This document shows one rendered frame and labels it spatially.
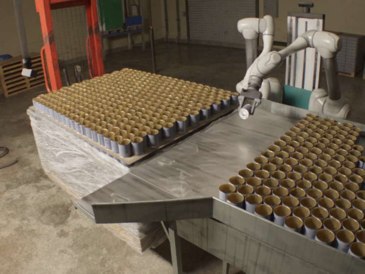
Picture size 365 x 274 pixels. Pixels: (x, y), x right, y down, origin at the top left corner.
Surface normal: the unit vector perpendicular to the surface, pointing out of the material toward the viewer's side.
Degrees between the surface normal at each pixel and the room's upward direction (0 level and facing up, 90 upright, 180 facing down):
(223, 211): 90
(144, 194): 0
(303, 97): 90
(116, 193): 0
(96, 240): 0
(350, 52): 91
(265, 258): 90
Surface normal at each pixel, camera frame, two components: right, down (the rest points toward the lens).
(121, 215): 0.04, 0.44
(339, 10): -0.67, 0.36
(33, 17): 0.73, 0.26
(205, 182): -0.06, -0.89
